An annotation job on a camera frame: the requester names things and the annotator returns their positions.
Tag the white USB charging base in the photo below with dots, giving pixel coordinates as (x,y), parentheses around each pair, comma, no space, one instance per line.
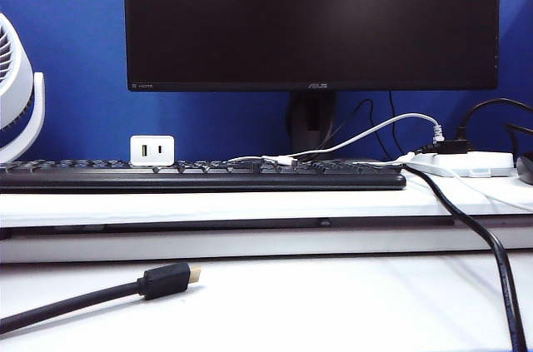
(152,158)

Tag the black monitor stand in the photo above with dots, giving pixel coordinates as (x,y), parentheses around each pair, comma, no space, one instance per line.
(312,119)

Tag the white desk riser shelf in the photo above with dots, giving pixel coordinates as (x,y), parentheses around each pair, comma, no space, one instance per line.
(208,206)

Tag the black computer keyboard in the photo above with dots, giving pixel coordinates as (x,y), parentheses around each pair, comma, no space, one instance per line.
(166,181)

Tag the black ASUS computer monitor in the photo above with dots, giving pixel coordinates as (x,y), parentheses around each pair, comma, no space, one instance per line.
(312,15)

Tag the black plug on power strip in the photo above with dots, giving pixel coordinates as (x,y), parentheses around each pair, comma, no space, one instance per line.
(449,146)

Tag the white power strip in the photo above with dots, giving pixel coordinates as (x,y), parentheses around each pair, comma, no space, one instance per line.
(479,160)

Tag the white desk fan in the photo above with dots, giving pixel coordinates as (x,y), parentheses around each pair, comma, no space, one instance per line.
(21,77)

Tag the black computer mouse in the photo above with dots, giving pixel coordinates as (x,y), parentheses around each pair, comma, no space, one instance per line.
(526,169)

